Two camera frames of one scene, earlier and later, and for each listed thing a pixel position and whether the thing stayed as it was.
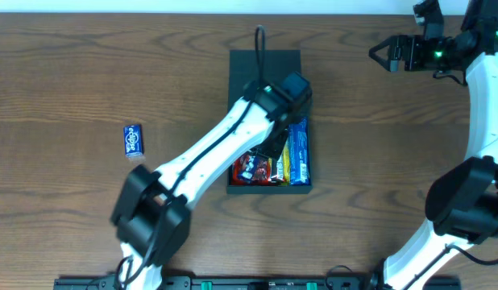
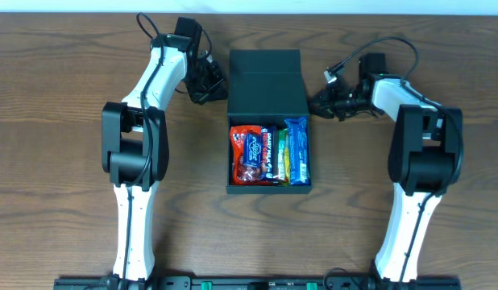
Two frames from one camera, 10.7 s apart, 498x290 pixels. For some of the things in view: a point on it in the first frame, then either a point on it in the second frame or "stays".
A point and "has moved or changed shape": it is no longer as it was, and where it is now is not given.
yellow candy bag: (286, 162) stays
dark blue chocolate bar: (248, 167) → (267, 153)
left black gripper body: (274, 146) → (206, 82)
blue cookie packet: (299, 154) stays
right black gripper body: (396, 52) → (334, 104)
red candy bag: (260, 176) stays
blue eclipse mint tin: (133, 140) has moved or changed shape
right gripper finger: (429, 13) → (335, 76)
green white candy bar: (280, 167) stays
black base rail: (262, 283) stays
